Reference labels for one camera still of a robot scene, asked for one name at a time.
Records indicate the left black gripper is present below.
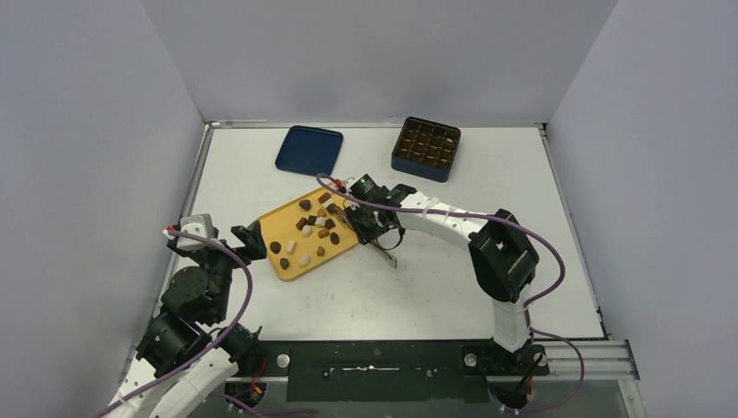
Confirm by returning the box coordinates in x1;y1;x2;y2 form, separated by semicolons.
190;219;265;320

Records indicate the yellow plastic tray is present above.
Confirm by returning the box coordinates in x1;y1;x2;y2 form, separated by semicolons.
258;187;359;281

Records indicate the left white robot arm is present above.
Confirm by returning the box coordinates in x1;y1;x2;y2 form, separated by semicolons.
99;214;267;417

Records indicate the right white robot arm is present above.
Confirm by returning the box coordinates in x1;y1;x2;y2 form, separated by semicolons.
346;175;540;373

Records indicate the white bar chocolate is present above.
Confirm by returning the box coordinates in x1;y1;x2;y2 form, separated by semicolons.
286;240;298;254

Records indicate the brown bar chocolate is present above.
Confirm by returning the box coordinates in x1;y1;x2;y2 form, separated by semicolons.
296;218;308;231

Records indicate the brown rectangular chocolate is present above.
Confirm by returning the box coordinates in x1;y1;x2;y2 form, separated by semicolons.
318;192;331;206

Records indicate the dark blue chocolate box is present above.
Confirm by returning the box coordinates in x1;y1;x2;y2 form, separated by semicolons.
391;117;461;183

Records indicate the dark blue box lid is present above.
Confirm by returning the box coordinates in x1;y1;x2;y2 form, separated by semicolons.
275;125;344;177

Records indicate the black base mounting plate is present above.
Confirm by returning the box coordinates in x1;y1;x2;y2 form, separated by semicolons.
203;340;554;404

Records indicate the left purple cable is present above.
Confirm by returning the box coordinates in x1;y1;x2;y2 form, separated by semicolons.
91;227;255;418

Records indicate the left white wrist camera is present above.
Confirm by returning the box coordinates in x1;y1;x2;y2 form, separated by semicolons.
176;213;216;252

